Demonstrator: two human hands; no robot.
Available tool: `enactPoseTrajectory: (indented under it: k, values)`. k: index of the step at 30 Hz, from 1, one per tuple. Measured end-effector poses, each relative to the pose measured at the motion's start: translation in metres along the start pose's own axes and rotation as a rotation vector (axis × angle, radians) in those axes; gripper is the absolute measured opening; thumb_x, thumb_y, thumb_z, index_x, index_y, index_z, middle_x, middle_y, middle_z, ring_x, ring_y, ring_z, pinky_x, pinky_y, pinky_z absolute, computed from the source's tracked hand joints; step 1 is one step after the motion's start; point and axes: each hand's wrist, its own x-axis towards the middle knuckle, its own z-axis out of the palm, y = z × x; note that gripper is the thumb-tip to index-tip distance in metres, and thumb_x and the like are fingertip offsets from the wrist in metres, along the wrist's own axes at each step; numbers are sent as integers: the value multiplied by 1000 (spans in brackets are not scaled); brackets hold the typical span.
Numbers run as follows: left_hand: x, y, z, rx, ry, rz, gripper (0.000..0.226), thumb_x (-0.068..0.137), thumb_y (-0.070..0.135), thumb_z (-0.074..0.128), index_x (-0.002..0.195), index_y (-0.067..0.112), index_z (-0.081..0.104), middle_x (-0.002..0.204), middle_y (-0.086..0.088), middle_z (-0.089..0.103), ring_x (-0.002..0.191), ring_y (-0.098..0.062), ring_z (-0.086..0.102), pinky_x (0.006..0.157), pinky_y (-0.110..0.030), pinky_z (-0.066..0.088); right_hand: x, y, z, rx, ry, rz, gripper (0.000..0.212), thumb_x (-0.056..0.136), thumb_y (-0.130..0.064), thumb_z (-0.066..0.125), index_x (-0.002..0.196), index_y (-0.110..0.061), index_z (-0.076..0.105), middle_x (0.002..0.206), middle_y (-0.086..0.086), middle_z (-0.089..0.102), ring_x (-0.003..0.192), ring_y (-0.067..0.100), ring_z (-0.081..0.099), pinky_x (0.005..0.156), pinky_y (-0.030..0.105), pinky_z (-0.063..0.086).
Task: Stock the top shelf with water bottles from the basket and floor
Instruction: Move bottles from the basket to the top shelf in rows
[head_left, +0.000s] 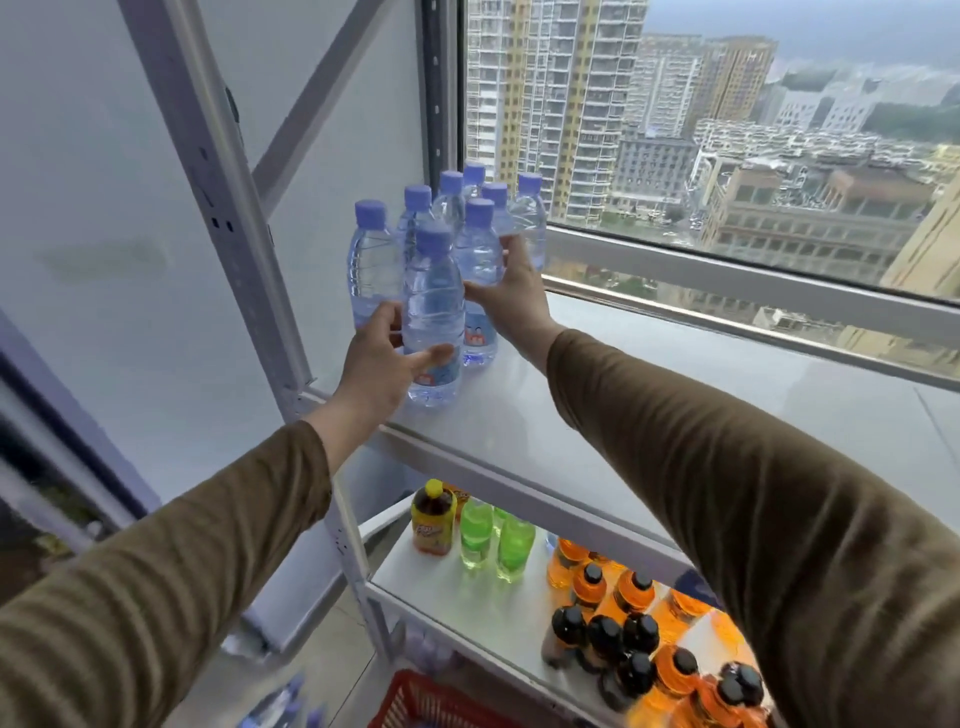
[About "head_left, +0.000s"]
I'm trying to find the person's right hand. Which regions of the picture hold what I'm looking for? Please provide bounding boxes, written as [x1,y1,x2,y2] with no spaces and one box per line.
[462,234,564,348]

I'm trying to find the dark cola bottle black cap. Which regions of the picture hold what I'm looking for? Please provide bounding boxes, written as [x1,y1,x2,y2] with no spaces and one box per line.
[577,615,624,676]
[541,606,588,670]
[598,651,656,714]
[622,613,661,655]

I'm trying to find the person's right forearm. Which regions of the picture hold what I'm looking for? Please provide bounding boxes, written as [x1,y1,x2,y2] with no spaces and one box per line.
[517,324,960,728]

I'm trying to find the tall yellow white apartment tower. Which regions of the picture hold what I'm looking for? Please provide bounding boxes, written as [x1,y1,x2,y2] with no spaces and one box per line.
[465,0,650,226]

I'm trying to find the person's left hand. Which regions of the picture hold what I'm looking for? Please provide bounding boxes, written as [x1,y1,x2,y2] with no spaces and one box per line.
[333,301,456,429]

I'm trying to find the brown tea bottle yellow cap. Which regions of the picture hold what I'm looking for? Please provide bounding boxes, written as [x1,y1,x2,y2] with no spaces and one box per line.
[410,480,457,558]

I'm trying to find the shrink-wrapped water bottle pack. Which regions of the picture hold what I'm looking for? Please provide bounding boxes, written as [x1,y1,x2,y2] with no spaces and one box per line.
[236,671,329,728]

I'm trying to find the low brown office building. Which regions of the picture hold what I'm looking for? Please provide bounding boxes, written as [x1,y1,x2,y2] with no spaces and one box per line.
[697,161,939,286]

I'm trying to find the group of orange drink bottles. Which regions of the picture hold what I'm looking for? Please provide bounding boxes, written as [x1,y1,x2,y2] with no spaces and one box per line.
[546,536,774,728]

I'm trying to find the brown high-rise building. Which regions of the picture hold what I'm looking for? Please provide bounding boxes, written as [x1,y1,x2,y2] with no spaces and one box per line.
[686,36,779,136]

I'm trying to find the grey window frame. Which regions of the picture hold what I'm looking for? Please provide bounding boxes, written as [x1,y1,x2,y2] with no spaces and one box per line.
[418,0,960,393]

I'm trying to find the person's left forearm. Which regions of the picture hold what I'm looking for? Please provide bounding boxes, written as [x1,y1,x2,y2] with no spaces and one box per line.
[0,397,385,728]

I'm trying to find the cluster of clear water bottles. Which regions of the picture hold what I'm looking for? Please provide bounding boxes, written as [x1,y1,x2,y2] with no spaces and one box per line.
[347,161,549,333]

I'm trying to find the white metal shelf rack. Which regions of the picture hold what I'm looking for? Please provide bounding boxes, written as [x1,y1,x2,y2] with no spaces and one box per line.
[118,0,960,728]

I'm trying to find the red plastic basket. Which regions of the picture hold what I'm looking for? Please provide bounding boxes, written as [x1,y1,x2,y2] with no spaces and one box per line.
[367,669,526,728]

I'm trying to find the purple-capped plastic water bottle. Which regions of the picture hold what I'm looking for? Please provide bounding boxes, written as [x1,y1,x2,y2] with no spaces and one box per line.
[453,198,506,369]
[401,225,468,408]

